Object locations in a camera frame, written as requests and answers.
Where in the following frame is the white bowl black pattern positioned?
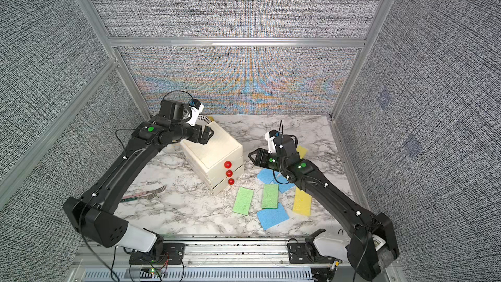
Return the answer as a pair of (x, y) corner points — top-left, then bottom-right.
(196, 115), (213, 126)

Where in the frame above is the green sponge right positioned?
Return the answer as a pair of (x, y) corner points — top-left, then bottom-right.
(261, 184), (279, 209)

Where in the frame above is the blue sponge right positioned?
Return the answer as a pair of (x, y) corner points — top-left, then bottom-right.
(272, 174), (295, 193)

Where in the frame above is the yellow sponge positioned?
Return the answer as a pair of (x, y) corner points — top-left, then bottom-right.
(296, 145), (308, 159)
(292, 188), (313, 217)

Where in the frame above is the blue sponge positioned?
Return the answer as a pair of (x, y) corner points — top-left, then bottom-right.
(257, 169), (275, 184)
(272, 174), (295, 193)
(257, 203), (289, 231)

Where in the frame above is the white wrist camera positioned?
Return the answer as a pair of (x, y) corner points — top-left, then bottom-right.
(265, 130), (279, 154)
(187, 99), (204, 127)

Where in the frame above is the blue sponge left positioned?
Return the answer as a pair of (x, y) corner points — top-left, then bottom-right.
(257, 169), (275, 184)

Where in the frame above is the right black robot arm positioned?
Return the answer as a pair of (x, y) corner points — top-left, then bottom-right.
(249, 134), (400, 281)

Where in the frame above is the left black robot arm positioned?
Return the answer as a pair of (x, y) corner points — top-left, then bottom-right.
(63, 117), (214, 262)

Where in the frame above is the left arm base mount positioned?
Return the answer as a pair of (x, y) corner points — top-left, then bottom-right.
(129, 242), (186, 266)

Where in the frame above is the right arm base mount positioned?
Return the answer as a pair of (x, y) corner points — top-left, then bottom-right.
(287, 228), (337, 265)

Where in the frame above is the green sponge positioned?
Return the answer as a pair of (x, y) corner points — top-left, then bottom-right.
(232, 187), (254, 215)
(261, 184), (279, 209)

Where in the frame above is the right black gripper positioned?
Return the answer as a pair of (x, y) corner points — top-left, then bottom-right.
(248, 148), (290, 174)

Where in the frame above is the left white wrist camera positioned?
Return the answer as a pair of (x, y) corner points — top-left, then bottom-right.
(187, 99), (204, 127)

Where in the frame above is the green sponge left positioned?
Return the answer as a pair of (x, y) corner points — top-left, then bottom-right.
(232, 187), (254, 215)

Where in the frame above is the blue sponge front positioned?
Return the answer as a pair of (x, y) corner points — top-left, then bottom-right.
(257, 203), (289, 231)

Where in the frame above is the white three-drawer cabinet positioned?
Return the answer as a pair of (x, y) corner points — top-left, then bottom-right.
(180, 121), (245, 195)

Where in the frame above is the aluminium front rail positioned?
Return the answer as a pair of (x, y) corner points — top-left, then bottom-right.
(72, 236), (400, 270)

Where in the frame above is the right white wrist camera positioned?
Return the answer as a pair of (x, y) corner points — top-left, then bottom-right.
(265, 130), (279, 154)

